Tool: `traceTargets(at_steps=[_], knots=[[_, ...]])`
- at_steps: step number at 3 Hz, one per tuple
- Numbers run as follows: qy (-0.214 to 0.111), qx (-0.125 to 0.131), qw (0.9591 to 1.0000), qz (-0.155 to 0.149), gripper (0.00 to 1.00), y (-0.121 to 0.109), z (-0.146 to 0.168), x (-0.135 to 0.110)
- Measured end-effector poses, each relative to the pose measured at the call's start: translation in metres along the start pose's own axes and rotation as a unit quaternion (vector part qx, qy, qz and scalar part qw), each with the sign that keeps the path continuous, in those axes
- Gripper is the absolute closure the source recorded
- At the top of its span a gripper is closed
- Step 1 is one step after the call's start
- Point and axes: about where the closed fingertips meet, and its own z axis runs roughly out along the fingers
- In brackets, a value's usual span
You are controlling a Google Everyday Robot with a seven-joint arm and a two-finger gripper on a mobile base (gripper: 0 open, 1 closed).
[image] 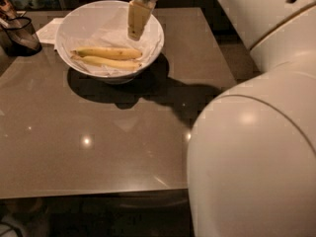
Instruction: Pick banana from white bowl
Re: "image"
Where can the dark glass container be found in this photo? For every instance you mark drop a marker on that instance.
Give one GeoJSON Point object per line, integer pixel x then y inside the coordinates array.
{"type": "Point", "coordinates": [22, 36]}

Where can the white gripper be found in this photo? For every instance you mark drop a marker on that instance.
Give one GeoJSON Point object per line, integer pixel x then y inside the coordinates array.
{"type": "Point", "coordinates": [138, 13]}

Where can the yellow banana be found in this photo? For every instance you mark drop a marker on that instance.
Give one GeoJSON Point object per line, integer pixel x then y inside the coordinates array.
{"type": "Point", "coordinates": [115, 53]}
{"type": "Point", "coordinates": [130, 65]}

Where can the white paper sheet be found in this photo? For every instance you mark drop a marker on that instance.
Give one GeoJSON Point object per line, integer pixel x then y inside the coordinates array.
{"type": "Point", "coordinates": [47, 34]}

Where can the white paper liner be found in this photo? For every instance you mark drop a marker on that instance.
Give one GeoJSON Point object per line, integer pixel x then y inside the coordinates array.
{"type": "Point", "coordinates": [107, 27]}

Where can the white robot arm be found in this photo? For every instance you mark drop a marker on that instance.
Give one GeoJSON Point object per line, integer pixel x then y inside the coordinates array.
{"type": "Point", "coordinates": [252, 153]}

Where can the white bowl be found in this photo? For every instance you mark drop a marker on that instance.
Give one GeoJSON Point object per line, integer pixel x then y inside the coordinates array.
{"type": "Point", "coordinates": [94, 40]}

